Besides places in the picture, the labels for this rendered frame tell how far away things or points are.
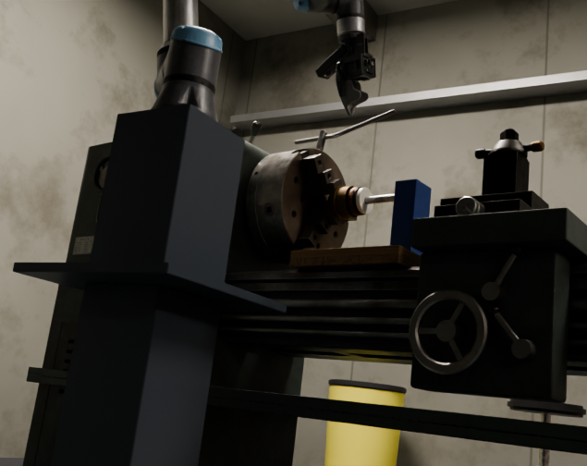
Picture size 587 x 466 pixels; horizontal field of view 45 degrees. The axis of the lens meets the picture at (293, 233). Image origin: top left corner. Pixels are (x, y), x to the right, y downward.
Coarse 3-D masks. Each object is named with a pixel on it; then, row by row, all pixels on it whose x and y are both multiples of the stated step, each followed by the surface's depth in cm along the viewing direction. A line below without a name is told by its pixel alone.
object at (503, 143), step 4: (504, 140) 154; (508, 140) 154; (512, 140) 154; (516, 140) 154; (496, 144) 155; (500, 144) 154; (504, 144) 153; (508, 144) 153; (512, 144) 153; (516, 144) 153; (520, 144) 154; (496, 148) 154; (500, 148) 153; (504, 148) 153; (508, 148) 152; (512, 148) 152; (516, 148) 152; (520, 148) 152; (492, 152) 155; (496, 152) 154; (520, 152) 153; (524, 152) 153
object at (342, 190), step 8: (336, 192) 188; (344, 192) 186; (352, 192) 185; (328, 200) 190; (336, 200) 187; (344, 200) 185; (352, 200) 184; (336, 208) 187; (344, 208) 186; (352, 208) 185; (344, 216) 188; (352, 216) 188
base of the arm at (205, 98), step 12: (168, 84) 154; (180, 84) 153; (192, 84) 153; (204, 84) 155; (168, 96) 152; (180, 96) 151; (192, 96) 152; (204, 96) 154; (204, 108) 152; (216, 120) 156
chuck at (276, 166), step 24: (264, 168) 192; (288, 168) 186; (336, 168) 204; (264, 192) 187; (288, 192) 186; (264, 216) 187; (288, 216) 185; (264, 240) 191; (288, 240) 186; (336, 240) 202
